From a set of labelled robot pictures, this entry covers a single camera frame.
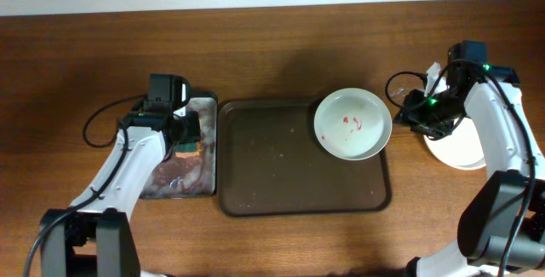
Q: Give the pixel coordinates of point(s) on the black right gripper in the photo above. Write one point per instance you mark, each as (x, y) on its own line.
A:
(412, 112)

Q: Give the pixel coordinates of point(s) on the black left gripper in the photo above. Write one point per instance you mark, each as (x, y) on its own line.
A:
(187, 128)

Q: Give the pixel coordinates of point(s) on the orange green scrubbing sponge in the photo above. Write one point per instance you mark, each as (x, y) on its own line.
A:
(187, 149)

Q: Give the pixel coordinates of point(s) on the white plate with red stains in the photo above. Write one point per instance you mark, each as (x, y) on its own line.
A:
(461, 150)

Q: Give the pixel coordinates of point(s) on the white plate with red smears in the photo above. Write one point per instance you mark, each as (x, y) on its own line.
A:
(352, 124)

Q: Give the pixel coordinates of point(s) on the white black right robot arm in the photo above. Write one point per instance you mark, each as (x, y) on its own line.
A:
(502, 230)

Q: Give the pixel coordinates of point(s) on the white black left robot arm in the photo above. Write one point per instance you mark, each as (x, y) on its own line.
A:
(92, 236)

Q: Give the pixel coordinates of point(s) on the black soapy water tray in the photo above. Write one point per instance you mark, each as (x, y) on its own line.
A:
(189, 176)

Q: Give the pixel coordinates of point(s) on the brown plastic serving tray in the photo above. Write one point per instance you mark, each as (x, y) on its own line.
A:
(269, 163)

